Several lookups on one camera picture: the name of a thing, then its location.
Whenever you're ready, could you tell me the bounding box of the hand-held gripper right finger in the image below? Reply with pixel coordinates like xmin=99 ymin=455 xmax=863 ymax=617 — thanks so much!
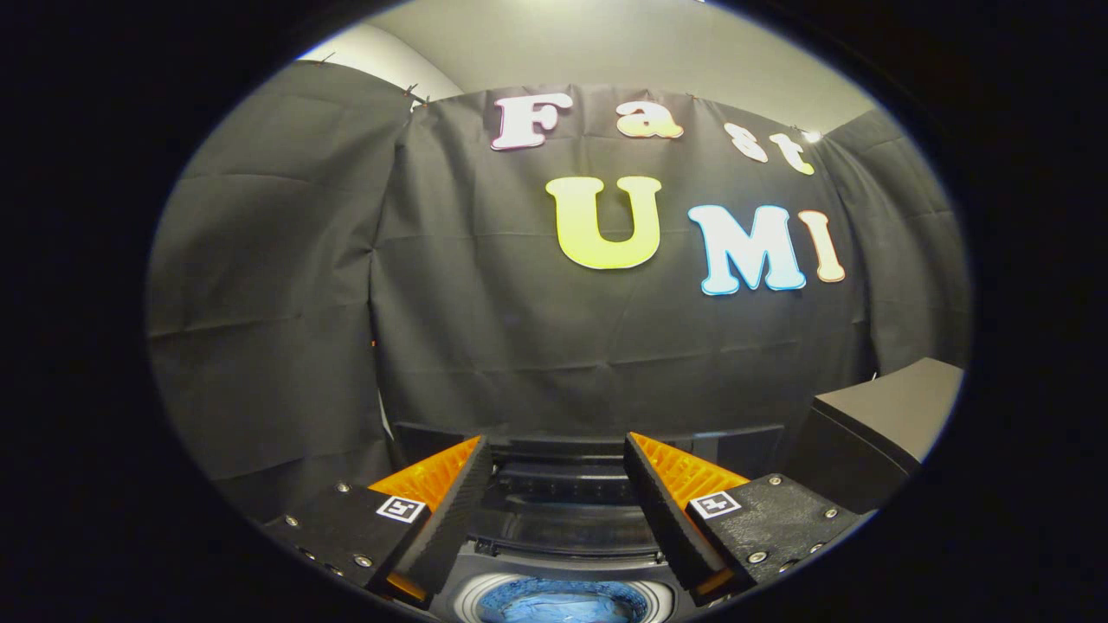
xmin=623 ymin=431 xmax=864 ymax=608

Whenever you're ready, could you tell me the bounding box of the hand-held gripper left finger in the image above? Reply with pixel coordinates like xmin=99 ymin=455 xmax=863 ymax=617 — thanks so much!
xmin=260 ymin=434 xmax=495 ymax=604

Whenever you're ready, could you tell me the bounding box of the black backdrop cloth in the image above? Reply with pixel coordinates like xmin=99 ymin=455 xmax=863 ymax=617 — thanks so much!
xmin=145 ymin=61 xmax=972 ymax=524

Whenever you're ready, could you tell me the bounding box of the light blue polo shirt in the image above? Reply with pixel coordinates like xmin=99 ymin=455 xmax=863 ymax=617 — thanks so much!
xmin=478 ymin=578 xmax=650 ymax=623

